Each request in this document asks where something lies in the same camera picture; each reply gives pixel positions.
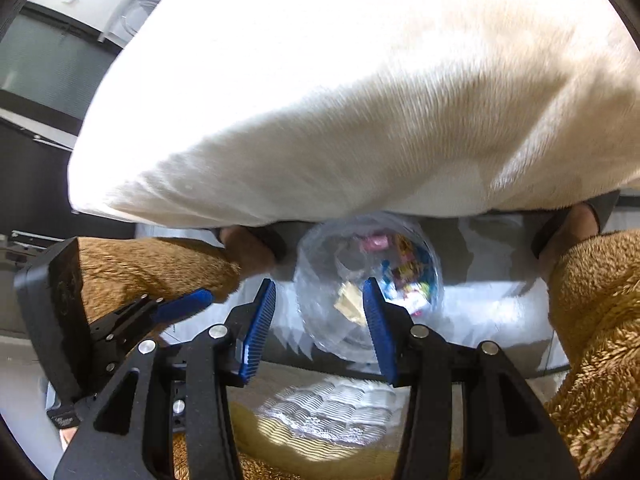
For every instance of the person's foot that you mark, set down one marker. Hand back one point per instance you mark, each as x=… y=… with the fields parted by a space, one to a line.
x=575 y=235
x=247 y=255

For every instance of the person's right foot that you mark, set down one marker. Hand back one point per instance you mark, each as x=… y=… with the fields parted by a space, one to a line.
x=575 y=235

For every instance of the person's left foot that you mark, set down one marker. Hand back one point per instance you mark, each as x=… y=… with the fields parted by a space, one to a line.
x=247 y=255

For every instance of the black cabinet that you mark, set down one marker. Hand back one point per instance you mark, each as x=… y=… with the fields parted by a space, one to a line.
x=35 y=185

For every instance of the pink paper packet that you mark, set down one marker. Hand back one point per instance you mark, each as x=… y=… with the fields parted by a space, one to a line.
x=375 y=243

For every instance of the beige paper scrap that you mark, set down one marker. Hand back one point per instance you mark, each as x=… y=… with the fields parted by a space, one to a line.
x=350 y=305

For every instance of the clear glass bowl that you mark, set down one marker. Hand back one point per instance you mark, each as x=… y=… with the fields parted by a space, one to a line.
x=325 y=265

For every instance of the fluffy brown pajamas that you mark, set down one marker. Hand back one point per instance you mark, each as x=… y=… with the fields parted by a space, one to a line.
x=595 y=320

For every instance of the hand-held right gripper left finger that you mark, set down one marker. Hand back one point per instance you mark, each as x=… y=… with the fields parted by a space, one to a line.
x=257 y=335

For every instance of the cream fleece blanket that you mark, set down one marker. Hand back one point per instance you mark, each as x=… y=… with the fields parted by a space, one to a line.
x=325 y=85

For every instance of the frosted glass panel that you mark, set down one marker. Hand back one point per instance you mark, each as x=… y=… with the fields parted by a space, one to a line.
x=45 y=60

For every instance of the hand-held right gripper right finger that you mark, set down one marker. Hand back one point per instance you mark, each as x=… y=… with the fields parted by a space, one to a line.
x=380 y=335

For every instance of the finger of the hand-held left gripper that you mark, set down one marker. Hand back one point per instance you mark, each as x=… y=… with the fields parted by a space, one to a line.
x=182 y=305

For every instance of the colourful wrappers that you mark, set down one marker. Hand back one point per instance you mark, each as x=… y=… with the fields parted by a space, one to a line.
x=410 y=275

